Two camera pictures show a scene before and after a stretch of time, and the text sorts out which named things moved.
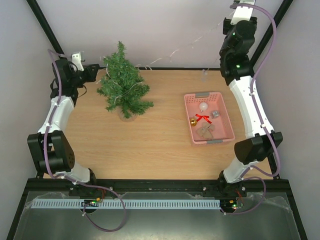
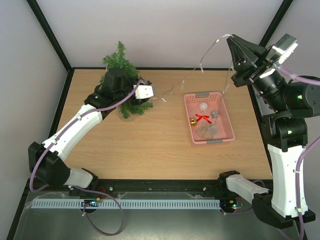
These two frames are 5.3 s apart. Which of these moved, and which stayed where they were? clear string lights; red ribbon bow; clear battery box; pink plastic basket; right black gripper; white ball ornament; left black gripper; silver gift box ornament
Moved: clear string lights; right black gripper; clear battery box; left black gripper
Stayed: pink plastic basket; silver gift box ornament; white ball ornament; red ribbon bow
